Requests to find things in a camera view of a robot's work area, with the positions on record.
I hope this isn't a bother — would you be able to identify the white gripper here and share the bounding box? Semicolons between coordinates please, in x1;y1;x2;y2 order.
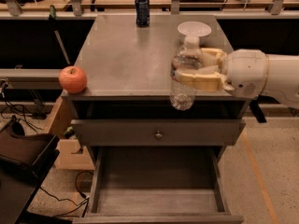
175;48;268;99

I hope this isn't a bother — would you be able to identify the clear plastic water bottle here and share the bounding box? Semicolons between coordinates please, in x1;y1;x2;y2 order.
170;36;203;111

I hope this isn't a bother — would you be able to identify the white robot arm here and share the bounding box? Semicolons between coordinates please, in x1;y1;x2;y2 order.
174;48;299;108

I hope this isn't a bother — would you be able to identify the grey wooden drawer cabinet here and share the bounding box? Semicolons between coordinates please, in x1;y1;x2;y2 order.
61;13;258;224

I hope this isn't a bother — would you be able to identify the upper grey drawer with knob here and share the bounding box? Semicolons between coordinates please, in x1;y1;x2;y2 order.
71;119;245;147

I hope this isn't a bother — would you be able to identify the open grey middle drawer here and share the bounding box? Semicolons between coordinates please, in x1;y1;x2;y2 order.
73;147;244;224

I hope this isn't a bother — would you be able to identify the white ceramic bowl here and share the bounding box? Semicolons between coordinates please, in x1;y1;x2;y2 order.
178;21;212;37

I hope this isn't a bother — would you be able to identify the dark blue soda can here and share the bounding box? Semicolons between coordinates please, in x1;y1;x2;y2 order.
135;0;150;27

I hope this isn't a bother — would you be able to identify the red apple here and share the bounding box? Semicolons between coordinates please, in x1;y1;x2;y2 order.
59;66;87;94

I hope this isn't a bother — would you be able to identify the light wooden box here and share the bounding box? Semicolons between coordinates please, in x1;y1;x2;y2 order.
54;139;94;171

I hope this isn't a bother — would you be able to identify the dark brown chair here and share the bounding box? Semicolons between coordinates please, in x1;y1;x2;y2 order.
0;121;63;224

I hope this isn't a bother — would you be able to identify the black floor cable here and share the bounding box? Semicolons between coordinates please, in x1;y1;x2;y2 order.
38;171;94;218

